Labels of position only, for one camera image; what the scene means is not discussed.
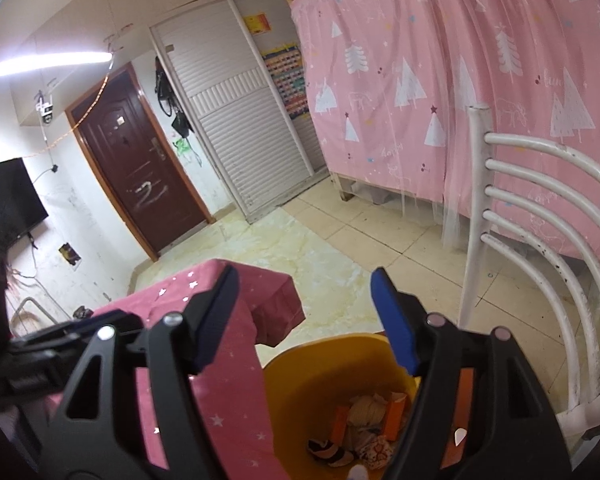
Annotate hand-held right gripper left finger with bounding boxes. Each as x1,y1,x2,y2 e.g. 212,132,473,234
40,262,241,480

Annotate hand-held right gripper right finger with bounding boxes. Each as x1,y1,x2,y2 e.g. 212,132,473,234
370,266,573,480

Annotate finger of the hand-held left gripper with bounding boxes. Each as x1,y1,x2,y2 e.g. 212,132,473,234
0,355,81,407
7,309,151,357

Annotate beige knit cloth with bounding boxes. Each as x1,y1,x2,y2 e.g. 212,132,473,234
346,393,389,430

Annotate long orange box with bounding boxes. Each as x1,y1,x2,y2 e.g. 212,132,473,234
382,392,412,442

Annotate yellow plastic bin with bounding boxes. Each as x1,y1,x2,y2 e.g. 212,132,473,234
262,332,477,480

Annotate small orange box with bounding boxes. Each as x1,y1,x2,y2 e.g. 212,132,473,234
330,406,352,442

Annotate red patterned wrapper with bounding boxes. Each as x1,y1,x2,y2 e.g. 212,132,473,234
356,434,394,472

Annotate dark striped sock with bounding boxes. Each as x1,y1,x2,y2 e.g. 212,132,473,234
307,438,357,469

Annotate pink star-print tablecloth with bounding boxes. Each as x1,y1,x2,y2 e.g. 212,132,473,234
10,258,307,480

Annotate dark brown door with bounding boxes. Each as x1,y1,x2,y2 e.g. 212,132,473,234
64,61,215,262

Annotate white metal chair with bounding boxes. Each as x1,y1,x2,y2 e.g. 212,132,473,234
456,104,600,442

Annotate white slatted wardrobe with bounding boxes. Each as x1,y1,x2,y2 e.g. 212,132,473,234
149,0,332,226

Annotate black hanging bags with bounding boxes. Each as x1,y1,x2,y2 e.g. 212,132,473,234
153,56,194,137

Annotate ceiling tube light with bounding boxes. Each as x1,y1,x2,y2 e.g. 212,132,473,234
0,50,114,80

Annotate pink tree-print curtain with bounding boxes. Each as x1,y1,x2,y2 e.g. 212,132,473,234
289,0,600,277

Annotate yellow paper note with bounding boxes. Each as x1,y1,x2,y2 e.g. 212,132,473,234
243,11,272,36

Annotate open wall outlet box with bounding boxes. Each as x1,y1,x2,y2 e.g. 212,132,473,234
58,242,84,267

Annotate black wall television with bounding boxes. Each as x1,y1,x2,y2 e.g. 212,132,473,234
0,157,50,251

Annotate white security camera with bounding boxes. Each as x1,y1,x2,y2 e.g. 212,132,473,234
34,90,56,125

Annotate string wire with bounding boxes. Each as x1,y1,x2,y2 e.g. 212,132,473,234
21,71,112,159

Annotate colourful grid wall poster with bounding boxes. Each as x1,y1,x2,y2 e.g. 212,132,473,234
261,42,311,122

